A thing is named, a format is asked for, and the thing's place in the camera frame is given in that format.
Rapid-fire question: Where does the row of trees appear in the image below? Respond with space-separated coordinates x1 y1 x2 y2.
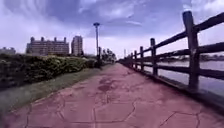
99 48 118 64

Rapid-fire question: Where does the lamp pole with flat head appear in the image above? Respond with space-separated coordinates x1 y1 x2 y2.
92 22 102 65

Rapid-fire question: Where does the red cracked paved path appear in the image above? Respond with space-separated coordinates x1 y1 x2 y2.
0 63 224 128

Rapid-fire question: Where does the tall pale building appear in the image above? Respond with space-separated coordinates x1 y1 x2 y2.
70 35 84 57

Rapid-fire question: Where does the grass strip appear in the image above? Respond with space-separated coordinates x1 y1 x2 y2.
0 63 113 114

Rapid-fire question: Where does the wide brown building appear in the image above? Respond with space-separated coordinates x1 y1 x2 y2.
25 36 70 56

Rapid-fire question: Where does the green hedge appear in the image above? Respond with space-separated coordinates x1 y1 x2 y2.
0 53 101 89

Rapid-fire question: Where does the water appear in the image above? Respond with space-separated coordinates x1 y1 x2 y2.
143 59 224 98

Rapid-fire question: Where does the low building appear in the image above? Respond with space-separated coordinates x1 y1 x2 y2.
0 46 17 56

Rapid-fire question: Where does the dark wooden rail fence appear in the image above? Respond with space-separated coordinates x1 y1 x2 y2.
118 10 224 93

